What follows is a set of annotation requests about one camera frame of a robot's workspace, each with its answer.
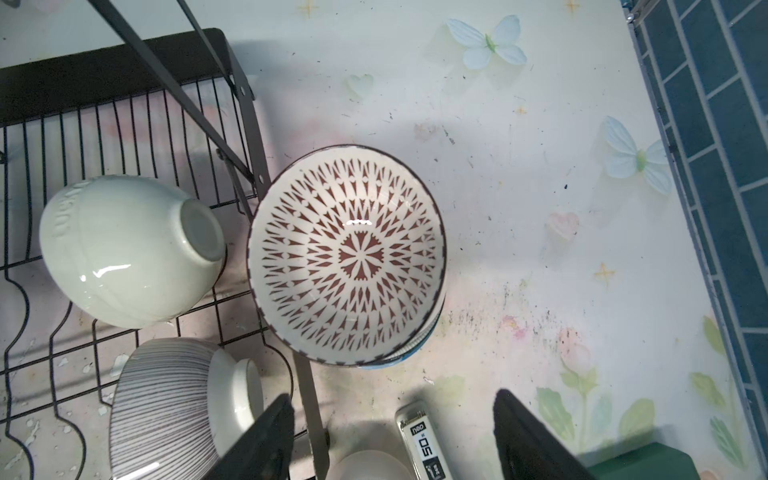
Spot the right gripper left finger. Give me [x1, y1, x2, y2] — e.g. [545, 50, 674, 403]
[204, 393, 295, 480]

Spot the brown striped ceramic bowl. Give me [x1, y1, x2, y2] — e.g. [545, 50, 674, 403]
[109, 338, 264, 479]

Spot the cream ceramic bowl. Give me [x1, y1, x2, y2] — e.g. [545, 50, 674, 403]
[39, 175, 227, 329]

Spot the black wire dish rack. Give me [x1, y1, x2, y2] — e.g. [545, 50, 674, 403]
[0, 0, 332, 480]

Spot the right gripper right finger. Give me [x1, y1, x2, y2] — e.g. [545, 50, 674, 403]
[493, 389, 594, 480]

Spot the green sponge pad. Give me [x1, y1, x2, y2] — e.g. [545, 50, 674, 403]
[588, 442, 700, 480]

